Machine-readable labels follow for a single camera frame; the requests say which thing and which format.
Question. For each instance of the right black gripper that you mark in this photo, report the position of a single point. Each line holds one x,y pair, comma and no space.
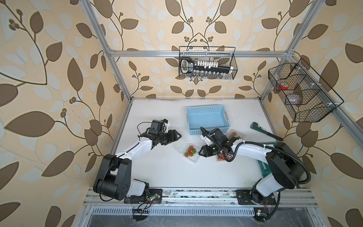
205,151

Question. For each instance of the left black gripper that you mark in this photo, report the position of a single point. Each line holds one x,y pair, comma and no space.
171,137

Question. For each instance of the strawberry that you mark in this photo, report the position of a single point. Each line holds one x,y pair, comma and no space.
190,152

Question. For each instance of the clear clamshell container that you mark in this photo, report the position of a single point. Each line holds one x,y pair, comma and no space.
228,156
193,159
240,134

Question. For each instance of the packed strawberries cluster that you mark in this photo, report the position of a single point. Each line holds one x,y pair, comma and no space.
235,135

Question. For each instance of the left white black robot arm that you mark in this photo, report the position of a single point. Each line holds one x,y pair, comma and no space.
114,175

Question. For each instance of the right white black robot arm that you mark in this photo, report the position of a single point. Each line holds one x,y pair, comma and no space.
287,170

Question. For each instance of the blue plastic basket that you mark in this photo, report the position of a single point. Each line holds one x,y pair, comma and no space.
208,117

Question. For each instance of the green pipe wrench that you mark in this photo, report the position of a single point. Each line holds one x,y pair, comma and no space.
255,126

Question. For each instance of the black white tool set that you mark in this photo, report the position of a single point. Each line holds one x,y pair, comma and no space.
188,66

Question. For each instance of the red tape roll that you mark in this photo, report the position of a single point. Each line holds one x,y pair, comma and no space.
284,86

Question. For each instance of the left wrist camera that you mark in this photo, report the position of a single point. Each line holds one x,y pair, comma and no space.
165,125

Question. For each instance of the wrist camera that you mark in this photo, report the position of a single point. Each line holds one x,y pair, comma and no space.
165,125
214,136

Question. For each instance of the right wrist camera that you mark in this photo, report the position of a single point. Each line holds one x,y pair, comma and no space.
214,136

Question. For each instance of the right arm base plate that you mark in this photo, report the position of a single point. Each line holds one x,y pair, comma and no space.
246,197

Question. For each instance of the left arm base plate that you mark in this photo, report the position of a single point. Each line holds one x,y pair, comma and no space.
146,195

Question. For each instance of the back black wire basket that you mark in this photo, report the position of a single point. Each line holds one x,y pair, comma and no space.
223,55

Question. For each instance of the black wire basket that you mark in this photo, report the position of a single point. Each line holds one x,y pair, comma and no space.
223,55
311,97

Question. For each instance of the right black wire basket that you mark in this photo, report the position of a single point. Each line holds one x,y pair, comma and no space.
311,97

